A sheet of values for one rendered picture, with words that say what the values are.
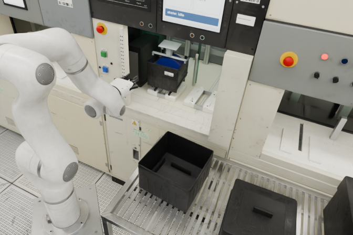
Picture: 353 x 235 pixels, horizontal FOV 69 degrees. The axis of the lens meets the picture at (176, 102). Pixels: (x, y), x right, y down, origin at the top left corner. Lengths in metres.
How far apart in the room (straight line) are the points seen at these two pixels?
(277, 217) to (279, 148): 0.43
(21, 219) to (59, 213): 1.17
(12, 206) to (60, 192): 1.36
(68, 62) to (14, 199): 1.73
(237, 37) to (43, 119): 0.82
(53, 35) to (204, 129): 0.99
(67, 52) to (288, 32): 0.82
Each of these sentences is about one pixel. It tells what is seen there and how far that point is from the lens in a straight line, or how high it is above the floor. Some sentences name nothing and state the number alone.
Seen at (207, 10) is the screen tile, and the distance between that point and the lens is 1.18.
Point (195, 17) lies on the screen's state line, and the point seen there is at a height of 1.52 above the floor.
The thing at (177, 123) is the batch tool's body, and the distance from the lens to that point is 1.54.
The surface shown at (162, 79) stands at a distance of 1.66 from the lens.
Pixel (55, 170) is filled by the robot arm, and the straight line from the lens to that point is 0.95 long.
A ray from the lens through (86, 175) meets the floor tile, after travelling 2.44.
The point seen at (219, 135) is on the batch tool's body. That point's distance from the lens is 1.40.
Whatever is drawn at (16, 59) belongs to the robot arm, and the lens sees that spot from 0.76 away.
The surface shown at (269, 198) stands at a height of 0.86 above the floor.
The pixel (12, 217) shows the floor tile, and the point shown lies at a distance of 2.39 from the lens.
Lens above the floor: 1.87
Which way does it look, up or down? 36 degrees down
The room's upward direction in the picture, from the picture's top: 5 degrees clockwise
